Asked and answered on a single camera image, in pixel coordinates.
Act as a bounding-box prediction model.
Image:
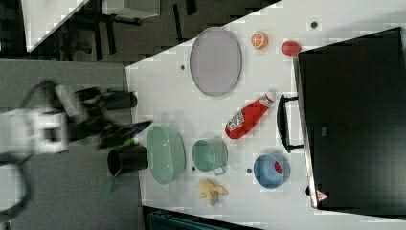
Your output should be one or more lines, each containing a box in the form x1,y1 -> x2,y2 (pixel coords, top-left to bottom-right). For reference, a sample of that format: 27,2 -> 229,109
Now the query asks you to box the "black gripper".
56,84 -> 154,150

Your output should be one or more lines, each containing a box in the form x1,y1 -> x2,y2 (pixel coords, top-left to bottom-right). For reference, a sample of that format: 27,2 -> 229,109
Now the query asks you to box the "red ketchup bottle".
225,91 -> 276,140

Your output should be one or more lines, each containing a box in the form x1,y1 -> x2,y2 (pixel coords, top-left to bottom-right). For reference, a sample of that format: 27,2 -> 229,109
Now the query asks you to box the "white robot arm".
1,80 -> 152,157

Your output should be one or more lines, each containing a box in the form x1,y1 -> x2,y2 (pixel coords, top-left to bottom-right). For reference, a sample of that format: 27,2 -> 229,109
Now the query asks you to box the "black cylinder holder upper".
104,91 -> 139,111

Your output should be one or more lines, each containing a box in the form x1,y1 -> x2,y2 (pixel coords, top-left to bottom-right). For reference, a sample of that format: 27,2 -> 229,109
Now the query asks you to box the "green lime toy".
121,138 -> 139,148

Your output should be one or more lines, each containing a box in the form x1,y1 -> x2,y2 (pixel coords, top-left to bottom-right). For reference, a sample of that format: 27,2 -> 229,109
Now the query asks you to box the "black utensil holder cup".
107,146 -> 148,176

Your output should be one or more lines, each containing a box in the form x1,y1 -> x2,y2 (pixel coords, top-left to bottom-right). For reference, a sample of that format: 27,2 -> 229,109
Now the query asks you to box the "green colander basket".
147,126 -> 186,185

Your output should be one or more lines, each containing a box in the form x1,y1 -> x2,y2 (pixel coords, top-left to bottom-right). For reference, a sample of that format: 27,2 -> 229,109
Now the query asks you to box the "green mug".
192,138 -> 228,176

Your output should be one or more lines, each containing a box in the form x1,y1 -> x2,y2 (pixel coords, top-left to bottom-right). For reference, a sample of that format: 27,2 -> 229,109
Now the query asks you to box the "grey round plate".
190,27 -> 242,97

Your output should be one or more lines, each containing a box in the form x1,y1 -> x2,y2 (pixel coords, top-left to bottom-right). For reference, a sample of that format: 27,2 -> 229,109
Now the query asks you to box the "yellow banana toy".
197,179 -> 228,206

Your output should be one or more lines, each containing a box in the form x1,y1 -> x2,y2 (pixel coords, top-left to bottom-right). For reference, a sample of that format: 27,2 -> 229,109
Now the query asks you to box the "blue cup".
253,154 -> 290,189

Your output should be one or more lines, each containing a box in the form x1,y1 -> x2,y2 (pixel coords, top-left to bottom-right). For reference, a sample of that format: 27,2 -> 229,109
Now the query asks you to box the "orange slice toy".
251,32 -> 268,50

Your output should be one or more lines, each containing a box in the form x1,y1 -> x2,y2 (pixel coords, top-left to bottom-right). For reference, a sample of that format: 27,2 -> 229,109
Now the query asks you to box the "red strawberry toy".
274,162 -> 283,174

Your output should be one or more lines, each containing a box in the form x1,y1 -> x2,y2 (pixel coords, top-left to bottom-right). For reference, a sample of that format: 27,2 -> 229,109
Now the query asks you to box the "red apple toy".
282,41 -> 302,57

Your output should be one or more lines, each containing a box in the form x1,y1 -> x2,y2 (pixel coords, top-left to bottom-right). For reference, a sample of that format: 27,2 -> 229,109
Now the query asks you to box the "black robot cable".
0,80 -> 58,223

